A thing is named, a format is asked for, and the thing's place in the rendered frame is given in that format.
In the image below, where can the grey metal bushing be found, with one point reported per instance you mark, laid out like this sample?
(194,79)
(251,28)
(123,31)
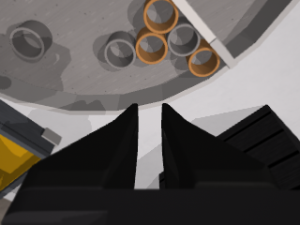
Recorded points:
(21,47)
(120,62)
(191,46)

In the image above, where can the bronze bushing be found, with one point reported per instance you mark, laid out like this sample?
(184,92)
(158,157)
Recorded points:
(150,57)
(160,28)
(207,68)

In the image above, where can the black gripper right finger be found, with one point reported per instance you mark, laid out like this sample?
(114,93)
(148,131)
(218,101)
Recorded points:
(204,161)

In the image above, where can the yellow bin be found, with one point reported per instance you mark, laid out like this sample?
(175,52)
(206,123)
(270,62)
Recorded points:
(14,161)

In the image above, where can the grey round turntable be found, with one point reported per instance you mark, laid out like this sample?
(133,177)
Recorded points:
(73,77)

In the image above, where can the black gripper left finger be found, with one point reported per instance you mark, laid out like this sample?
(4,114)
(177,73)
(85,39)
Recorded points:
(106,157)

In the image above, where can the dark grey divided bin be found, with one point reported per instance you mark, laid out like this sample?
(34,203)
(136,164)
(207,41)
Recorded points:
(26,133)

